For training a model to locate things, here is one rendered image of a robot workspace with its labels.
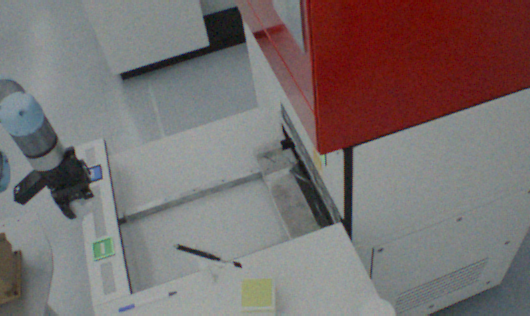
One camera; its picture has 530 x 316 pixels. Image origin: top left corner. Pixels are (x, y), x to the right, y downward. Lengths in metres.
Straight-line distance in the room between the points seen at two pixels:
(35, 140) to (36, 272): 0.65
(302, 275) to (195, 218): 0.44
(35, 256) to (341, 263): 0.89
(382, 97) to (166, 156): 0.87
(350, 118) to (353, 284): 0.39
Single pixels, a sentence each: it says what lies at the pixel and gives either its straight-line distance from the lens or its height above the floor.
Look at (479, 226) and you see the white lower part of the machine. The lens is 1.68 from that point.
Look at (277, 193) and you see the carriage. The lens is 1.44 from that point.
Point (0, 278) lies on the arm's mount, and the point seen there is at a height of 0.92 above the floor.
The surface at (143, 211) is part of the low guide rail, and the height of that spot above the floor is 0.84.
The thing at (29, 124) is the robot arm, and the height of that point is 1.43.
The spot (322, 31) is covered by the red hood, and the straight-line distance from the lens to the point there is 0.85.
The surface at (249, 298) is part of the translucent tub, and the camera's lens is 1.11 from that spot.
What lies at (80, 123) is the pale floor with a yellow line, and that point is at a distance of 3.24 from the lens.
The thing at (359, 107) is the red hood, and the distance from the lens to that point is 1.00.
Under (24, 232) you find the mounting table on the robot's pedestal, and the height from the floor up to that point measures 0.82.
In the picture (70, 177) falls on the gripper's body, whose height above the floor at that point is 1.25.
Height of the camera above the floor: 2.03
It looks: 50 degrees down
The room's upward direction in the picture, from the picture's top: 9 degrees counter-clockwise
